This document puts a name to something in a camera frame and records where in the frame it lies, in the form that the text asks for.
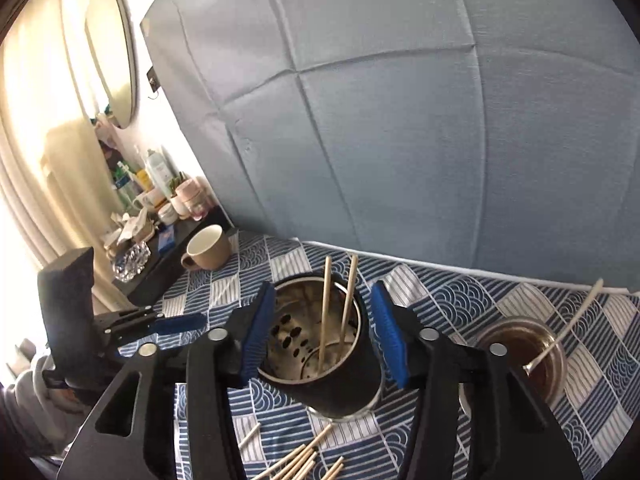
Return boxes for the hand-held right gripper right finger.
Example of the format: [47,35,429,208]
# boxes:
[369,280,583,480]

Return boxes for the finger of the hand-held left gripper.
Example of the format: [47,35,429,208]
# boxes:
[95,305,166,334]
[104,312,207,347]

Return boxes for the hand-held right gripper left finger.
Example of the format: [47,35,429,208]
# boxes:
[56,280,278,480]

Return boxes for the pale bamboo chopstick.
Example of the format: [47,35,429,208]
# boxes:
[337,254,360,357]
[317,256,334,367]

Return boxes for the black metal utensil holder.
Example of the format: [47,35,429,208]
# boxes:
[255,272,386,423]

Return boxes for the pile of bamboo chopsticks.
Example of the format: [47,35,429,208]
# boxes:
[239,421,347,480]

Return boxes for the person's left forearm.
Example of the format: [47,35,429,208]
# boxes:
[0,340,96,461]

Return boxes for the black side table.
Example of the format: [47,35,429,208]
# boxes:
[112,205,234,307]

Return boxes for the clear glass ashtray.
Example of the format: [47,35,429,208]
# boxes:
[112,241,151,282]

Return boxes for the beige ceramic mug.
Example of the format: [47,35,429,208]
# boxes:
[180,224,232,272]

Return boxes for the blue white patterned tablecloth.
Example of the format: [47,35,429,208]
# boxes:
[117,230,640,480]

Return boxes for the crumpled paper clutter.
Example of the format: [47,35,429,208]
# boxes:
[102,207,156,257]

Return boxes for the stacked pink cups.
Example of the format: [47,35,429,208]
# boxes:
[175,177,207,221]

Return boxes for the grey green spray bottle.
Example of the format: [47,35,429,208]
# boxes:
[145,149,174,196]

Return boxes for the cream curtain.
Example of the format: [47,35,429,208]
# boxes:
[0,10,121,311]

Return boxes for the glass bowl with brown liquid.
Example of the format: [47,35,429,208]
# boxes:
[472,316,569,409]

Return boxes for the white spoon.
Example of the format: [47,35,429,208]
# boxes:
[520,277,606,376]

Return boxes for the white cord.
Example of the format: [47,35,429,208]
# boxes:
[300,239,640,297]

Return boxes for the oval wall mirror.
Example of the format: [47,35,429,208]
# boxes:
[84,0,140,130]

